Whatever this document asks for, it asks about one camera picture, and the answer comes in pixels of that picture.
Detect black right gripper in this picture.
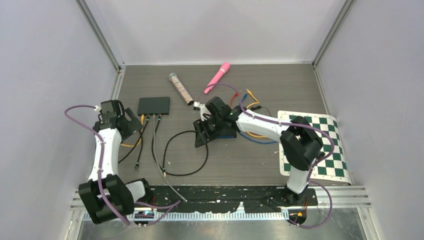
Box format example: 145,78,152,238
193,115,225,149

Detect black cable teal boot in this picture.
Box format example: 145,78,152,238
151,114,209,177
118,114,150,172

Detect dark grey network switch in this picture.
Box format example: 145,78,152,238
137,96,170,116

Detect black power adapter with cord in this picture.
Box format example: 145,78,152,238
251,105,272,117

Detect blue ethernet cable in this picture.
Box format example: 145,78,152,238
235,93,278,145

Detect yellow ethernet cable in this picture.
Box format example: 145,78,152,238
245,88,268,139

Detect small black TP-Link switch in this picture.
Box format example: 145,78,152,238
217,128,237,139

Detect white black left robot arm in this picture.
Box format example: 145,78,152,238
78,100,154,225

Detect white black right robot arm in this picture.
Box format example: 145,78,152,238
190,96,324,205

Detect glitter tube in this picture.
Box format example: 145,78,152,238
168,72,195,106

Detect pink marker pen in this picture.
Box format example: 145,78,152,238
203,62,231,95

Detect green white checkerboard mat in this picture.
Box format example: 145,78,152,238
277,110,353,185

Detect yellow cable in grey switch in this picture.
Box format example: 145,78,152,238
119,114,146,148

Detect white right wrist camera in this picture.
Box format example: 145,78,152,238
193,101,211,121

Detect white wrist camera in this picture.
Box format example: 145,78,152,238
93,105,102,113
193,101,211,121

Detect grey ethernet cable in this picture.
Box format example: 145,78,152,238
151,114,188,203

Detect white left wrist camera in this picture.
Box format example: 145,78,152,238
93,105,102,113

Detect aluminium front rail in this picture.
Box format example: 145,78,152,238
70,186,372,212

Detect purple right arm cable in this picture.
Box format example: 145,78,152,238
197,82,336,231

